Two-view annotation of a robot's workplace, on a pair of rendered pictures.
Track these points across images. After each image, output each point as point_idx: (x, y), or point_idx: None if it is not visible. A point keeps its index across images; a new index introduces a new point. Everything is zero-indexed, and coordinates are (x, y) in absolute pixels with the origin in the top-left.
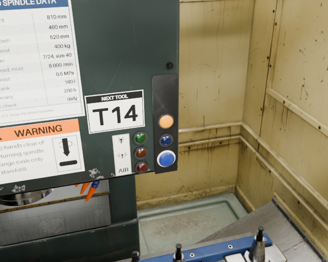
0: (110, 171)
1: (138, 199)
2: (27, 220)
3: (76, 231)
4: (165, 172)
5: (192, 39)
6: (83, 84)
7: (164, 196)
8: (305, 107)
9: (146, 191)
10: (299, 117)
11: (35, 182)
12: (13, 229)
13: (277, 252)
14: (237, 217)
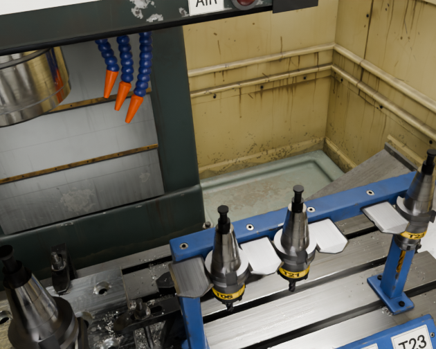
0: (176, 1)
1: None
2: (41, 194)
3: (115, 206)
4: (230, 125)
5: None
6: None
7: (230, 158)
8: None
9: (205, 154)
10: None
11: (5, 25)
12: (23, 208)
13: None
14: (331, 179)
